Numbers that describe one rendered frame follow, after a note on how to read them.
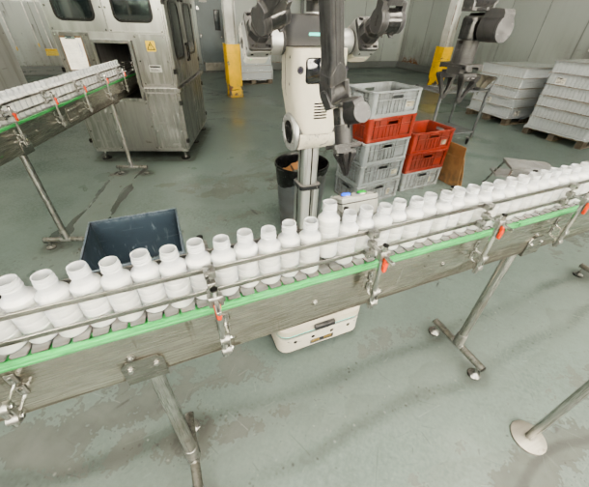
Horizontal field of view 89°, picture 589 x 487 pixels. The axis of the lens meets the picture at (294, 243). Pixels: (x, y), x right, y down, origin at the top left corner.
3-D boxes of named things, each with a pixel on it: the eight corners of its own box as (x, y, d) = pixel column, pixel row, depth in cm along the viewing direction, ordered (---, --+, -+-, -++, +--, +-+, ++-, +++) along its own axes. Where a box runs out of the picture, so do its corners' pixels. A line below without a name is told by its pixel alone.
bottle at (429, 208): (423, 245, 97) (438, 200, 87) (405, 239, 100) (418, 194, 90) (428, 237, 101) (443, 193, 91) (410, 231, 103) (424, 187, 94)
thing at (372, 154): (361, 167, 290) (365, 145, 277) (336, 154, 318) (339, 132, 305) (406, 157, 315) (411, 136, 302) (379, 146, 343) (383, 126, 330)
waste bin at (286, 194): (285, 243, 261) (286, 176, 223) (268, 218, 294) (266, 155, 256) (330, 234, 276) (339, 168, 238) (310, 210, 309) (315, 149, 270)
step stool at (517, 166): (521, 186, 370) (539, 154, 346) (542, 210, 323) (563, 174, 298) (481, 181, 379) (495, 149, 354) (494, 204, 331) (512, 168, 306)
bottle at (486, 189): (460, 227, 106) (478, 185, 96) (461, 219, 110) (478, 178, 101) (478, 232, 104) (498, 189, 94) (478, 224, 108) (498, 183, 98)
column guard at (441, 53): (433, 92, 878) (444, 46, 812) (423, 89, 907) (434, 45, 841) (442, 91, 890) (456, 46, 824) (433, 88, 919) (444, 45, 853)
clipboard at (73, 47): (70, 70, 336) (58, 35, 317) (93, 70, 338) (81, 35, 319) (69, 70, 333) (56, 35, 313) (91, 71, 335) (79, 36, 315)
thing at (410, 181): (399, 192, 348) (404, 174, 334) (377, 178, 377) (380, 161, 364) (437, 184, 370) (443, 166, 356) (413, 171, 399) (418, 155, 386)
